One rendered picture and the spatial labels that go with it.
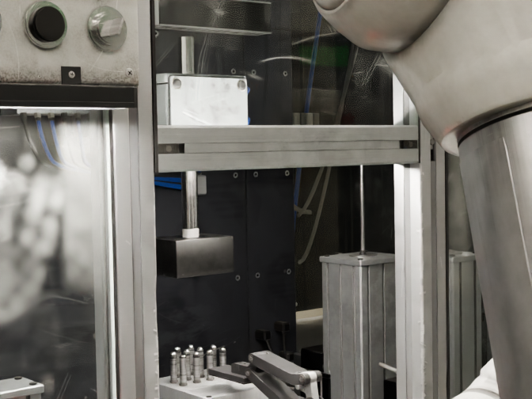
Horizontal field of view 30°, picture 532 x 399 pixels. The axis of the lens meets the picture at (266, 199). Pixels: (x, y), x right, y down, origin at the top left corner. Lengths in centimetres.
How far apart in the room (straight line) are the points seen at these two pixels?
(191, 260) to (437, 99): 76
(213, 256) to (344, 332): 27
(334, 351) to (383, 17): 99
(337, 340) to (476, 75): 99
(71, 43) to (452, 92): 50
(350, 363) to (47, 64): 69
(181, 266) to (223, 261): 6
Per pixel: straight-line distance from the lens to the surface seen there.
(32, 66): 87
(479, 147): 46
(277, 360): 112
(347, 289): 138
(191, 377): 126
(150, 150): 94
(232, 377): 116
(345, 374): 140
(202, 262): 120
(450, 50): 45
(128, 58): 92
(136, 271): 94
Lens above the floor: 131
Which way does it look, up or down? 3 degrees down
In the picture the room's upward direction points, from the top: 1 degrees counter-clockwise
